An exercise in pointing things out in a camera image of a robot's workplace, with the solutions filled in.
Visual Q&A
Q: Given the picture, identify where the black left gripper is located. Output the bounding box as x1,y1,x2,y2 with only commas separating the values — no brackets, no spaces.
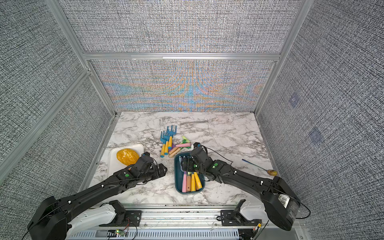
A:
138,162,169,184

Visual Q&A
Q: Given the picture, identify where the purple rake pink handle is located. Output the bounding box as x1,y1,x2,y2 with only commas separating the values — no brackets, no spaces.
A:
179,157,187,193

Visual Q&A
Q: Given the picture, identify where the light green rake wooden handle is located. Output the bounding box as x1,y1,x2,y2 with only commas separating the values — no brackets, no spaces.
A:
187,174,192,192

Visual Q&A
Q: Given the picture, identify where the teal plastic storage box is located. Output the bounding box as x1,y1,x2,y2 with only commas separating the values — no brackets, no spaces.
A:
174,153,205,195

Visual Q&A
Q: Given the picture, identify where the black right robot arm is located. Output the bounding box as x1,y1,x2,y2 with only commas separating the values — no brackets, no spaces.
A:
181,143,301,231

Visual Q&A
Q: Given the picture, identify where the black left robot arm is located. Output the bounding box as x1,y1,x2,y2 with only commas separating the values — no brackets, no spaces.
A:
27,152,168,240

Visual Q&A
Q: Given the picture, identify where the oval yellow bread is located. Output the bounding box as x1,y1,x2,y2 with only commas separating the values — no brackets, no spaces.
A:
117,149,140,166

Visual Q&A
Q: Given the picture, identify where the white rectangular tray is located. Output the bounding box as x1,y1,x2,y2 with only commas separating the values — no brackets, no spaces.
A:
108,144,144,176

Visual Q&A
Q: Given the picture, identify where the small brush blue stick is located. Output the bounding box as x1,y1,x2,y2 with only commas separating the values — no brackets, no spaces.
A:
242,159,278,176

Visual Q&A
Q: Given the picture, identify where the green tool pink handle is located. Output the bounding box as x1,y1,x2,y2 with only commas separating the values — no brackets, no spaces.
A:
176,136,191,149

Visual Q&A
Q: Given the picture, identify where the blue rake yellow handle back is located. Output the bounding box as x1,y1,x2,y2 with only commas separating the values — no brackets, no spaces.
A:
167,125,177,150

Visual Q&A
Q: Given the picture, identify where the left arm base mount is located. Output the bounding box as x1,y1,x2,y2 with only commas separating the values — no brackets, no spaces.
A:
100,200,142,227

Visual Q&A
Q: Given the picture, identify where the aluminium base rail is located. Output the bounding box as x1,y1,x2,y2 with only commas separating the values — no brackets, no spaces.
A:
66,206,310,240

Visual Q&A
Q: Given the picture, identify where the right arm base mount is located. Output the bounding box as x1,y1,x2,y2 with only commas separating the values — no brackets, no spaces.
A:
216,199,263,227

